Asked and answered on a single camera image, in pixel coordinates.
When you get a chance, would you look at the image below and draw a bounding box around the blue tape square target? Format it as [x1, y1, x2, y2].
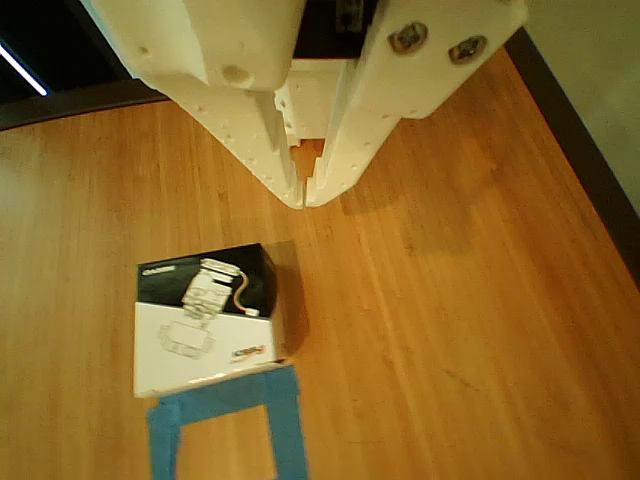
[145, 362, 311, 480]

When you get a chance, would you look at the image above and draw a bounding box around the black and white servo box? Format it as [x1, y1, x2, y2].
[132, 243, 309, 400]

